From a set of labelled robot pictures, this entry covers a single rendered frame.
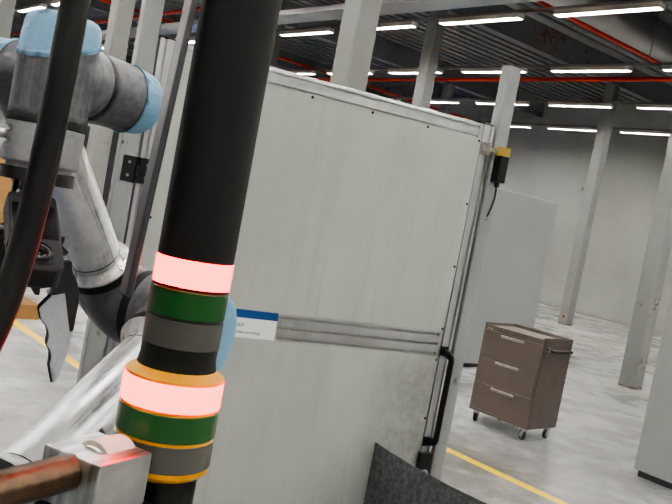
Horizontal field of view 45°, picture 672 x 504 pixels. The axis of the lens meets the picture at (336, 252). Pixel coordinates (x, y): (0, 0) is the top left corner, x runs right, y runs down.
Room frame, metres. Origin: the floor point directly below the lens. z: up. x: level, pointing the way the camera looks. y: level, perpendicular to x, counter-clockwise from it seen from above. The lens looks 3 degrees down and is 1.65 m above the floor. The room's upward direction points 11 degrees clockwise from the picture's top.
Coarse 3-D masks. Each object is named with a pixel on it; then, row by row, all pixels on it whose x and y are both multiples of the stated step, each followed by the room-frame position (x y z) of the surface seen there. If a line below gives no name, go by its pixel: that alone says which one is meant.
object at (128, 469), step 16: (96, 432) 0.34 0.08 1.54; (48, 448) 0.31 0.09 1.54; (64, 448) 0.31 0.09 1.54; (80, 448) 0.31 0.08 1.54; (80, 464) 0.30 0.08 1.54; (96, 464) 0.30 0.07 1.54; (112, 464) 0.30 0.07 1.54; (128, 464) 0.31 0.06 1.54; (144, 464) 0.32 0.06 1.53; (96, 480) 0.30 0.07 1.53; (112, 480) 0.30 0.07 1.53; (128, 480) 0.31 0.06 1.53; (144, 480) 0.32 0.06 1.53; (64, 496) 0.30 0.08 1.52; (80, 496) 0.30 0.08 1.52; (96, 496) 0.30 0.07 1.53; (112, 496) 0.31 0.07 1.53; (128, 496) 0.31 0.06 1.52
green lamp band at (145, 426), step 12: (120, 408) 0.34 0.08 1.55; (132, 408) 0.33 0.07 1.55; (120, 420) 0.34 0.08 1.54; (132, 420) 0.33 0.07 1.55; (144, 420) 0.33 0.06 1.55; (156, 420) 0.33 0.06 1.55; (168, 420) 0.33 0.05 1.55; (180, 420) 0.33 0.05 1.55; (192, 420) 0.34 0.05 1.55; (204, 420) 0.34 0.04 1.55; (216, 420) 0.35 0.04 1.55; (132, 432) 0.33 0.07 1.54; (144, 432) 0.33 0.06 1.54; (156, 432) 0.33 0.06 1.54; (168, 432) 0.33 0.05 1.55; (180, 432) 0.33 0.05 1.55; (192, 432) 0.34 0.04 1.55; (204, 432) 0.34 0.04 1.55; (168, 444) 0.33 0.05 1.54; (180, 444) 0.33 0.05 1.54; (192, 444) 0.34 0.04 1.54
